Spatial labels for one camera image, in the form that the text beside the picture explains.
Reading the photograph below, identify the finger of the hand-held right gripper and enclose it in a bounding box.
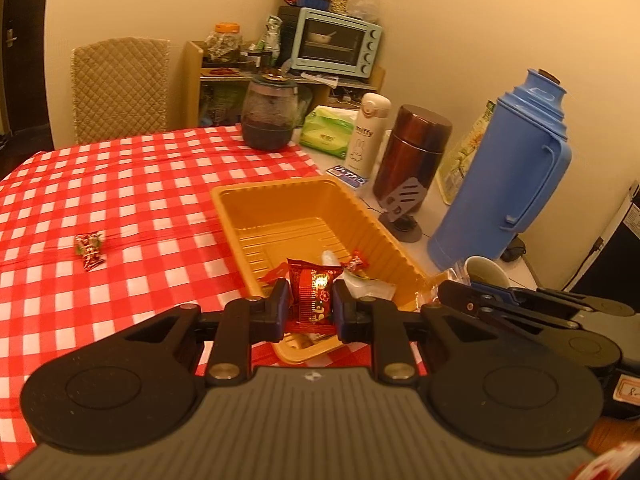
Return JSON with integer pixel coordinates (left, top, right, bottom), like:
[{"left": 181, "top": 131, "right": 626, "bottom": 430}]
[
  {"left": 436, "top": 280, "right": 582, "bottom": 332},
  {"left": 469, "top": 282, "right": 592, "bottom": 318}
]

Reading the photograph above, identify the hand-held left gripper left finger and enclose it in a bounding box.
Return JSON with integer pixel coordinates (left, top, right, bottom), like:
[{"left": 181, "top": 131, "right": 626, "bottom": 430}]
[{"left": 122, "top": 277, "right": 292, "bottom": 387}]

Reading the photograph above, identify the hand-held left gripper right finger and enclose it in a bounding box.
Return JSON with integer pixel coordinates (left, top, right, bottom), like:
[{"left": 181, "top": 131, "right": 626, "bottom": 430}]
[{"left": 331, "top": 279, "right": 496, "bottom": 387}]

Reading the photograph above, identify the red pillow snack packet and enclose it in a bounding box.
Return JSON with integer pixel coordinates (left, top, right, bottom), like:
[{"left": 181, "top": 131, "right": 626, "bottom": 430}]
[{"left": 287, "top": 258, "right": 345, "bottom": 336}]

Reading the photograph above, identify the green black snack packet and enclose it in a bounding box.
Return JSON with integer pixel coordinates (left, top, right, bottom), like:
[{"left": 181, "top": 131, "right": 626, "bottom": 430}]
[{"left": 345, "top": 272, "right": 397, "bottom": 304}]

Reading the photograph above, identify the orange plastic tray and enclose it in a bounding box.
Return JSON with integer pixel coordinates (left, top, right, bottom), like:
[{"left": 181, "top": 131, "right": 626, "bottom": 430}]
[{"left": 210, "top": 176, "right": 430, "bottom": 365}]

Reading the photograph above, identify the white cup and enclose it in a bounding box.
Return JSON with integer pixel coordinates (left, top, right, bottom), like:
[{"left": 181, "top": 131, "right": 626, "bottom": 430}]
[{"left": 465, "top": 255, "right": 511, "bottom": 291}]

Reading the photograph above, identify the small black object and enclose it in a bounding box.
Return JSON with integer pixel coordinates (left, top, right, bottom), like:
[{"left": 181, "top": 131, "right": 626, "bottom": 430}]
[{"left": 500, "top": 237, "right": 528, "bottom": 263}]

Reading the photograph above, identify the small red wrapped candy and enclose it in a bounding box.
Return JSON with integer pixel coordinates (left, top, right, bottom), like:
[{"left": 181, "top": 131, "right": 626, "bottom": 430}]
[{"left": 345, "top": 250, "right": 372, "bottom": 276}]

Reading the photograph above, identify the black appliance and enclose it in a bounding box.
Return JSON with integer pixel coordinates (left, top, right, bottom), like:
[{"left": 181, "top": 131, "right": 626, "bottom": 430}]
[{"left": 562, "top": 187, "right": 640, "bottom": 306}]

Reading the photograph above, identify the red patterned cloth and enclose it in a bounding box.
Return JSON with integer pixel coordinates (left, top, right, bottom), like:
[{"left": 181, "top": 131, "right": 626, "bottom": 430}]
[{"left": 575, "top": 442, "right": 636, "bottom": 480}]

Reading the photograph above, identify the blue thermos jug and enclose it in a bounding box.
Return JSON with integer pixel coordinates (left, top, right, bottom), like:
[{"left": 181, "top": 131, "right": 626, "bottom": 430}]
[{"left": 427, "top": 67, "right": 572, "bottom": 273}]

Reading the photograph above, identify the grey phone stand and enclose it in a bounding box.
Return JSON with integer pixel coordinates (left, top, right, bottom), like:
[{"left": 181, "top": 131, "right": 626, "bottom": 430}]
[{"left": 377, "top": 176, "right": 428, "bottom": 245}]

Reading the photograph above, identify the blue white card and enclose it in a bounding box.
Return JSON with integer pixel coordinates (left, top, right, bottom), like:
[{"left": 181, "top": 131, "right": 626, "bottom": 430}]
[{"left": 326, "top": 162, "right": 371, "bottom": 190}]

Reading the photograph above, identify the flower print bag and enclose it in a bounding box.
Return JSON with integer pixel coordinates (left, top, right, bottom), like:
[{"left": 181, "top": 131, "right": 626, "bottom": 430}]
[{"left": 435, "top": 100, "right": 496, "bottom": 206}]

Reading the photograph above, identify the brown metal flask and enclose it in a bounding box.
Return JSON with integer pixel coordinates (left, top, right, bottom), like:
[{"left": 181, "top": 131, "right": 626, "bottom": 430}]
[{"left": 372, "top": 105, "right": 453, "bottom": 213}]

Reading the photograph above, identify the white drink bottle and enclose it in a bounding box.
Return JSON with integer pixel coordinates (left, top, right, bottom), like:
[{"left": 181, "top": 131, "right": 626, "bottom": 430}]
[{"left": 345, "top": 92, "right": 392, "bottom": 180}]

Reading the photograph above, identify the green tissue pack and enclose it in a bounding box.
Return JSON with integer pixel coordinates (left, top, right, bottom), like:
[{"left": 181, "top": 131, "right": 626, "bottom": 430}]
[{"left": 299, "top": 105, "right": 360, "bottom": 160}]

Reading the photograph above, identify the dark glass jar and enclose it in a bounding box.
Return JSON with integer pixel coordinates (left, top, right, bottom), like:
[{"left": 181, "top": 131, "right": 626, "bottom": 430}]
[{"left": 241, "top": 75, "right": 300, "bottom": 152}]

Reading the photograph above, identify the red green foil candy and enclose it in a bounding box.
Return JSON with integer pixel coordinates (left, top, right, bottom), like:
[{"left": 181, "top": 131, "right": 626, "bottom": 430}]
[{"left": 74, "top": 231, "right": 107, "bottom": 273}]

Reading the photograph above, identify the red checkered tablecloth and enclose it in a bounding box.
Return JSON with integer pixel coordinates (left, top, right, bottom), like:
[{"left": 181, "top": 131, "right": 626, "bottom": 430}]
[{"left": 0, "top": 125, "right": 431, "bottom": 456}]

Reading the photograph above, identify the wooden shelf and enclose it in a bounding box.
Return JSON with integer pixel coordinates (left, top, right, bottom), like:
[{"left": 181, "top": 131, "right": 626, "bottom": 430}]
[{"left": 182, "top": 40, "right": 387, "bottom": 128}]

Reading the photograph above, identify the light blue toaster oven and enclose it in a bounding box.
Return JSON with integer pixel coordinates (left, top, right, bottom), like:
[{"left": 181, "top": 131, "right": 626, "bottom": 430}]
[{"left": 290, "top": 6, "right": 383, "bottom": 79}]

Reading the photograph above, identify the orange lid jar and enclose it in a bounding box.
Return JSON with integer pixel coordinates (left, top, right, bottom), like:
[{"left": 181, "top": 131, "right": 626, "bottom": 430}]
[{"left": 206, "top": 21, "right": 244, "bottom": 63}]

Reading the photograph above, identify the beige quilted chair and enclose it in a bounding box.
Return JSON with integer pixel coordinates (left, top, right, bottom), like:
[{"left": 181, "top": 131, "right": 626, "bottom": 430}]
[{"left": 70, "top": 36, "right": 171, "bottom": 146}]

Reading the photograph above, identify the clear plastic bag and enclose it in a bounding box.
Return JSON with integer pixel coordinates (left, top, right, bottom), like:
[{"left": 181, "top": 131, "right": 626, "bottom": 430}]
[{"left": 350, "top": 0, "right": 383, "bottom": 23}]

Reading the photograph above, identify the dark wooden door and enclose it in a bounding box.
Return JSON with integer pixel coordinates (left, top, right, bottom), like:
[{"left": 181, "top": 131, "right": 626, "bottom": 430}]
[{"left": 0, "top": 0, "right": 53, "bottom": 156}]

